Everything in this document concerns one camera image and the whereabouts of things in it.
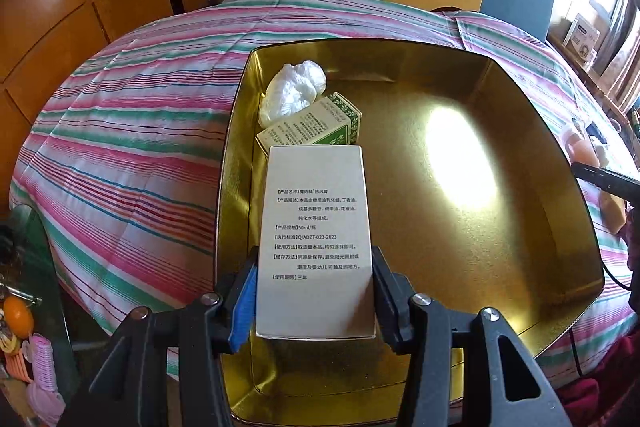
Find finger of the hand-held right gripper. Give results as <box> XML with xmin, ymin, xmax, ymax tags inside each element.
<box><xmin>571</xmin><ymin>162</ymin><xmax>640</xmax><ymax>198</ymax></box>

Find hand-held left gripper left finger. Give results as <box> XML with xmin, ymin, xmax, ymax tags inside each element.
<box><xmin>62</xmin><ymin>247</ymin><xmax>260</xmax><ymax>427</ymax></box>

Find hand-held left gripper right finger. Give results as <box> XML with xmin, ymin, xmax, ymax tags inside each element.
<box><xmin>371</xmin><ymin>247</ymin><xmax>573</xmax><ymax>427</ymax></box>

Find white printed carton box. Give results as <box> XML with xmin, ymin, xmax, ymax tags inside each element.
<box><xmin>254</xmin><ymin>145</ymin><xmax>377</xmax><ymax>341</ymax></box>

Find gold metal tin tray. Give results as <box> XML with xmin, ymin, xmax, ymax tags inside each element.
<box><xmin>216</xmin><ymin>39</ymin><xmax>606</xmax><ymax>426</ymax></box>

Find yellow sponge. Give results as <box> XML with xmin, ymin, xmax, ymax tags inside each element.
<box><xmin>597</xmin><ymin>192</ymin><xmax>629</xmax><ymax>234</ymax></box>

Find clear wrapped ball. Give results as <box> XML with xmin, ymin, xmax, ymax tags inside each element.
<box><xmin>560</xmin><ymin>119</ymin><xmax>592</xmax><ymax>158</ymax></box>

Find wooden desk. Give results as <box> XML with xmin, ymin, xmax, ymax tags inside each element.
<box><xmin>547</xmin><ymin>0</ymin><xmax>640</xmax><ymax>118</ymax></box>

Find white product box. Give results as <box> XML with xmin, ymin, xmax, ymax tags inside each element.
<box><xmin>564</xmin><ymin>13</ymin><xmax>602</xmax><ymax>60</ymax></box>

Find green patterned carton box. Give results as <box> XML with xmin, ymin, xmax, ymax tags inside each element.
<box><xmin>256</xmin><ymin>92</ymin><xmax>363</xmax><ymax>154</ymax></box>

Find striped bed sheet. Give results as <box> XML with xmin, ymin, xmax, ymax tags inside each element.
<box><xmin>10</xmin><ymin>0</ymin><xmax>636</xmax><ymax>380</ymax></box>

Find pink hair rollers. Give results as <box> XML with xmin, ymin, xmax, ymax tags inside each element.
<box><xmin>26</xmin><ymin>332</ymin><xmax>57</xmax><ymax>394</ymax></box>

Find red blanket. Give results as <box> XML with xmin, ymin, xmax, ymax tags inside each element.
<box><xmin>555</xmin><ymin>327</ymin><xmax>640</xmax><ymax>427</ymax></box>

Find white crumpled plastic bag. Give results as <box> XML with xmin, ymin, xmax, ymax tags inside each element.
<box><xmin>258</xmin><ymin>60</ymin><xmax>328</xmax><ymax>128</ymax></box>

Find orange fruit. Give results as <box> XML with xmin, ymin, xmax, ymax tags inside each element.
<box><xmin>2</xmin><ymin>296</ymin><xmax>35</xmax><ymax>339</ymax></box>

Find black cable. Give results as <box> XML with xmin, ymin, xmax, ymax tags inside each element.
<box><xmin>569</xmin><ymin>257</ymin><xmax>636</xmax><ymax>378</ymax></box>

